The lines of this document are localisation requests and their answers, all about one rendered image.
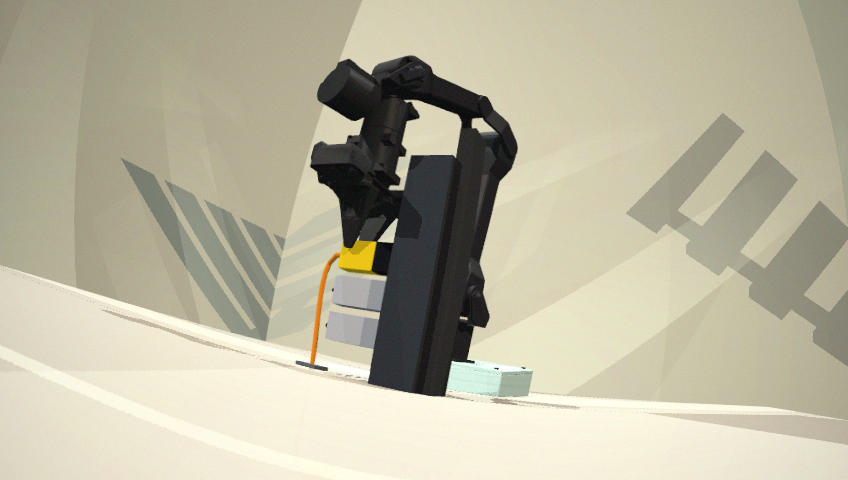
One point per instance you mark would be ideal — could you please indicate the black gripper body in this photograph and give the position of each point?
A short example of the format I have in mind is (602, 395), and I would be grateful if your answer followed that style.
(371, 156)

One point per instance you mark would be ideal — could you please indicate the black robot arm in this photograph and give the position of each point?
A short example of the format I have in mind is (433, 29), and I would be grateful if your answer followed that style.
(378, 99)

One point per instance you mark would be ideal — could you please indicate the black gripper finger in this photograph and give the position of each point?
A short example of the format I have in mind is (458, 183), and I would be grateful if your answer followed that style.
(379, 219)
(356, 200)

